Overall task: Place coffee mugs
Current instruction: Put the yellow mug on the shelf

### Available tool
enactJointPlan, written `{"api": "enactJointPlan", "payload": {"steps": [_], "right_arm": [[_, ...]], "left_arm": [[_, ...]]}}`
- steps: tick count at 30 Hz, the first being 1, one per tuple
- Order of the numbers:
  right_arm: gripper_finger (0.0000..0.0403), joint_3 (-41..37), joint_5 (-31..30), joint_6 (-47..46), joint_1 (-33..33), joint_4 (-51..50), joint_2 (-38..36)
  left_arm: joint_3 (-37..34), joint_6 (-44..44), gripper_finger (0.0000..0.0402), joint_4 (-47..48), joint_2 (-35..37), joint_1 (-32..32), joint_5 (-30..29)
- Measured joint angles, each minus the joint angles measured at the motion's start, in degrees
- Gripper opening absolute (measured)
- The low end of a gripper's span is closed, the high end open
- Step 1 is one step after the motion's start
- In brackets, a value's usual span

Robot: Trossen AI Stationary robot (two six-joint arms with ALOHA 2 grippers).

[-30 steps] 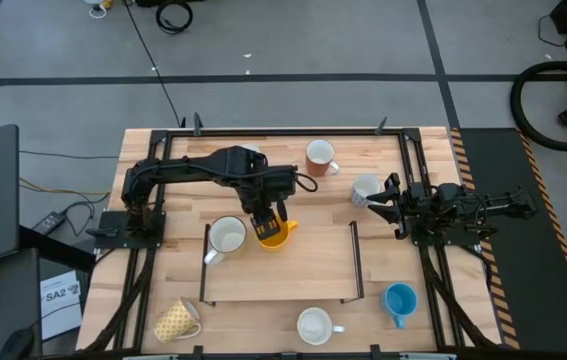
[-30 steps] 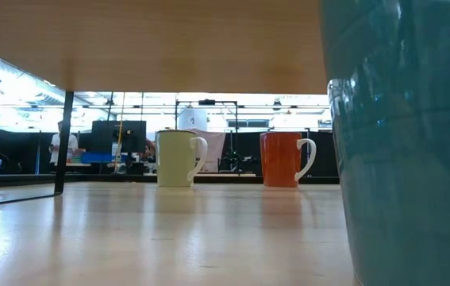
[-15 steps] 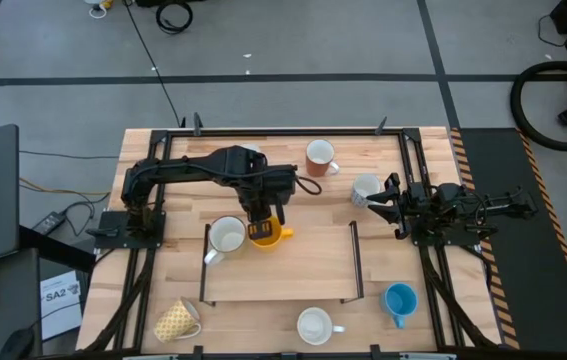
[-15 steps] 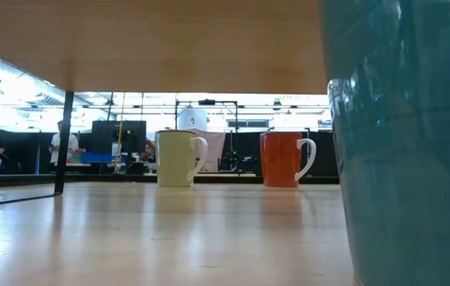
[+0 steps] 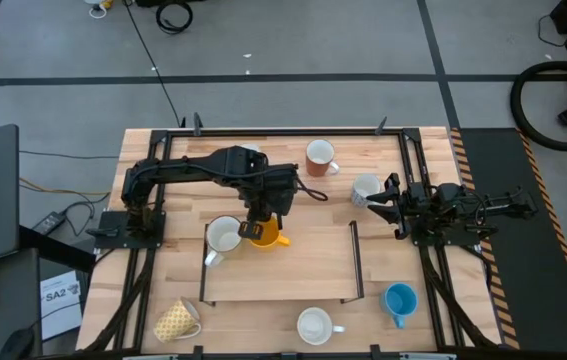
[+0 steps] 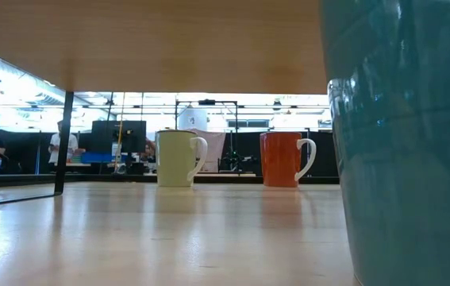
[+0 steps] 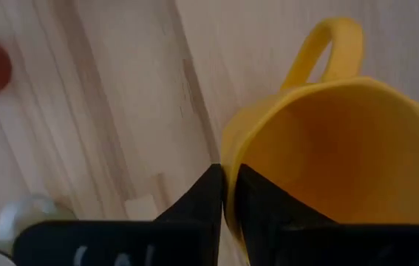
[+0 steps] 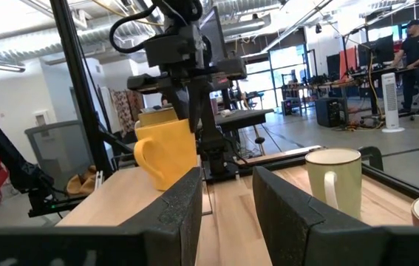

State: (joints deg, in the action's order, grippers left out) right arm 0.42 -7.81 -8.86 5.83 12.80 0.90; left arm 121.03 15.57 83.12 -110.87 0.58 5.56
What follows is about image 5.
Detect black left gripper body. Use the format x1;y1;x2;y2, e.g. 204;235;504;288
241;185;298;224

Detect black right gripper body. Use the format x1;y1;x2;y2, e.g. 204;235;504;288
386;172;434;239

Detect white patterned mug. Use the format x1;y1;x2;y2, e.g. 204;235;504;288
351;173;382;209

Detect orange mug white handle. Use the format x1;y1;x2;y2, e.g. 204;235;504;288
305;138;341;178

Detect blue mug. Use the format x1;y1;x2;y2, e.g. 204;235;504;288
380;282;420;330

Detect yellow patterned mug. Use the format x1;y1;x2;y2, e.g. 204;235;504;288
153;297;203;344

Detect wooden shelf with black legs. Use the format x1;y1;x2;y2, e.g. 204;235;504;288
199;219;366;306

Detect teal mug white interior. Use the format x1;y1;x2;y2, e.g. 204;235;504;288
296;306;347;347

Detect black mat with hazard stripes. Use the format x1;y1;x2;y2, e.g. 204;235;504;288
450;127;567;355

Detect black power adapter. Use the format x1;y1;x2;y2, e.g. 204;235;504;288
31;210;67;236

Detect white printed paper sheet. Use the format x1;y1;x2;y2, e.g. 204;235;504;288
39;269;84;342

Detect dark grey desk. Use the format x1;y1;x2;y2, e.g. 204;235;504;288
0;247;47;360

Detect black computer mouse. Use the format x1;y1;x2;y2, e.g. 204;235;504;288
0;327;37;360

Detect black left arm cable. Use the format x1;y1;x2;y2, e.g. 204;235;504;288
293;175;330;203

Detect black table frame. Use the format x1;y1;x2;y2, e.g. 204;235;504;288
76;113;504;360

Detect black vacuum hose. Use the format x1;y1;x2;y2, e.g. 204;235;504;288
509;60;567;153

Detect long black floor cable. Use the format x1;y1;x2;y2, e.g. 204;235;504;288
121;0;187;129

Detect yellow cable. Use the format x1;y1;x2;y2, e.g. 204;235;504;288
18;176;112;197

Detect coiled black cable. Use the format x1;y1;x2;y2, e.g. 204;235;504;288
155;0;195;36

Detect thin black cable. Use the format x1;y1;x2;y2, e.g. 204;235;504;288
18;148;121;161

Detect white cable with plug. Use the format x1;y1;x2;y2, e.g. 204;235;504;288
84;0;115;20

